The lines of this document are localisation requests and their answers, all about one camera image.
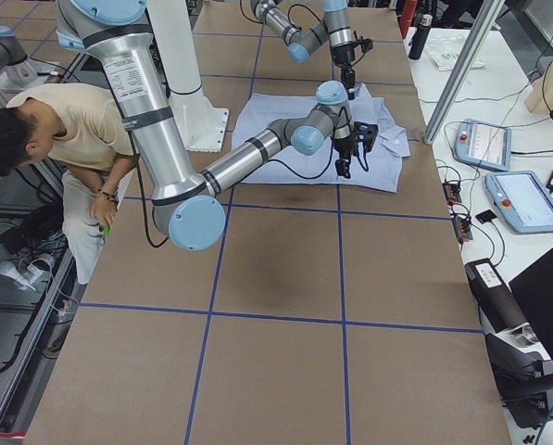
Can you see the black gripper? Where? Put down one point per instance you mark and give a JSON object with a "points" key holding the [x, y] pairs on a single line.
{"points": [[342, 149], [345, 57]]}

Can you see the light blue striped shirt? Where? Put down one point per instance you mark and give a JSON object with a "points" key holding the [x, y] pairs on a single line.
{"points": [[379, 169]]}

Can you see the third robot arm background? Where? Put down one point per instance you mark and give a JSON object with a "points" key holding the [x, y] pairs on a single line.
{"points": [[17, 72]]}

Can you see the black water bottle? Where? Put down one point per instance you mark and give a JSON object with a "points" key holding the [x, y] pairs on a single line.
{"points": [[420, 36]]}

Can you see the white paper with green print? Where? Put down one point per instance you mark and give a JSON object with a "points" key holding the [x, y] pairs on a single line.
{"points": [[444, 51]]}

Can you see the far teach pendant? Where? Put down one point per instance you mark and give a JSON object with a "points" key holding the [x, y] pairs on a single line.
{"points": [[484, 145]]}

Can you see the teach pendant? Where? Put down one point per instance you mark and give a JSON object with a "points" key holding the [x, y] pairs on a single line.
{"points": [[484, 145], [523, 202]]}

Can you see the small black device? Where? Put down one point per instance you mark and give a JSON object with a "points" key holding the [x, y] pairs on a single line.
{"points": [[486, 216]]}

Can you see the near teach pendant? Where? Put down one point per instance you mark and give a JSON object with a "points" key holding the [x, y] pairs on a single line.
{"points": [[523, 202]]}

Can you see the person in beige shirt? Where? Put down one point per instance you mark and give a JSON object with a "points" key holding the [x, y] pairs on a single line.
{"points": [[80, 126]]}

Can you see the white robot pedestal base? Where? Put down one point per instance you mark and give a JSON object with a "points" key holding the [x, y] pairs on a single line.
{"points": [[202, 126]]}

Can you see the aluminium frame post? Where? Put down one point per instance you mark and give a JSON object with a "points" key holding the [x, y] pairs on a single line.
{"points": [[473, 43]]}

